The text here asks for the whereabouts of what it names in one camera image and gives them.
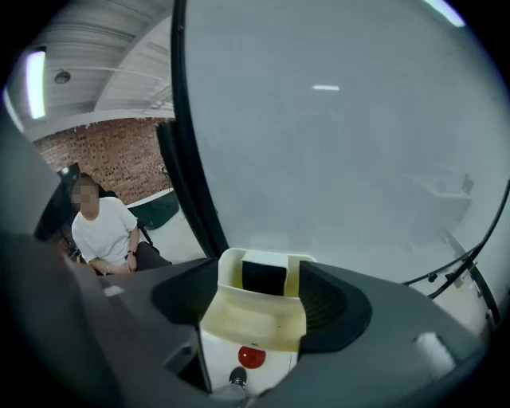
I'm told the white block with black face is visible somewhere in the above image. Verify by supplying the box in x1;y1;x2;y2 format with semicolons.
240;249;289;298

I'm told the dark flat panel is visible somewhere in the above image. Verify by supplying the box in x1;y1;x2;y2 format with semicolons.
33;162;81;242

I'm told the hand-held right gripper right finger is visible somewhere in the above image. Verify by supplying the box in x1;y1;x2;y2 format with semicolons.
254;261;490;408

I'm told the green-edged white table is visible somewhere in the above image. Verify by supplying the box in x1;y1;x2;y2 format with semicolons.
126;187;181;231

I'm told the red round magnet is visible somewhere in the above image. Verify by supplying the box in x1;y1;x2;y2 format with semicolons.
237;345;267;370

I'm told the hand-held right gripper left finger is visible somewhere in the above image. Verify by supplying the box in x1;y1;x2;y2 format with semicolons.
0;104;220;408

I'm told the long ceiling light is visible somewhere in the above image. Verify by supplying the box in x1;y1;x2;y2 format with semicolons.
25;49;47;120
422;0;467;28

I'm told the black marker pen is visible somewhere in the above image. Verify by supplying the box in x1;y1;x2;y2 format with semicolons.
227;366;250;403

